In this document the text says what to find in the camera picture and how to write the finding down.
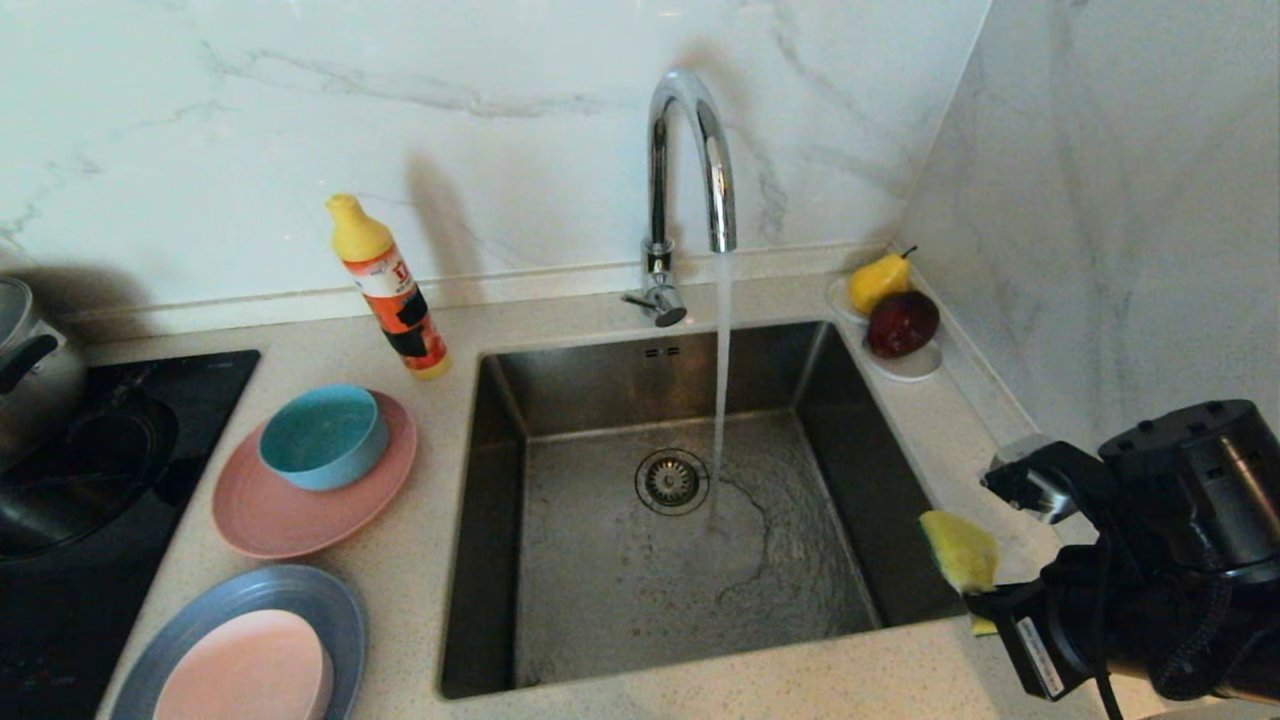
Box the yellow sponge brush with handle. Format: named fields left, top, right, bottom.
left=919, top=509, right=1001, bottom=638

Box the chrome gooseneck faucet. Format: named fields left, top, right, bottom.
left=620, top=68, right=738, bottom=329

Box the yellow-capped orange dish soap bottle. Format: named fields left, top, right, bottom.
left=326, top=194, right=451, bottom=381

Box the teal bowl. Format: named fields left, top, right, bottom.
left=258, top=385, right=389, bottom=492

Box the stainless steel sink basin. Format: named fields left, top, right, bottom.
left=440, top=318, right=986, bottom=699

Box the small white fruit dish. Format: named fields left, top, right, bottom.
left=826, top=277, right=944, bottom=383

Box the dark red apple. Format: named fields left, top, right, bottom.
left=866, top=290, right=941, bottom=360

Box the yellow pear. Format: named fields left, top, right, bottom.
left=848, top=246, right=918, bottom=317

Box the round metal drain strainer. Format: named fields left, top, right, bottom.
left=635, top=448, right=711, bottom=517

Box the large blue-grey plate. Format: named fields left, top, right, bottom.
left=110, top=565, right=367, bottom=720

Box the large pink plate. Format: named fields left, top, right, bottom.
left=212, top=389, right=418, bottom=559

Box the pink bowl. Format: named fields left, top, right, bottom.
left=152, top=610, right=335, bottom=720

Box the black glass induction cooktop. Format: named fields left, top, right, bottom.
left=0, top=350, right=261, bottom=720

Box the black frying pan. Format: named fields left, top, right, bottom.
left=0, top=400, right=181, bottom=561

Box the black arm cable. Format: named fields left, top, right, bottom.
left=1085, top=540, right=1236, bottom=720

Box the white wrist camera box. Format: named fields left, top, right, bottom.
left=980, top=434, right=1079, bottom=525

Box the steel pot with black handle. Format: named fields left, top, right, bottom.
left=0, top=277, right=87, bottom=471

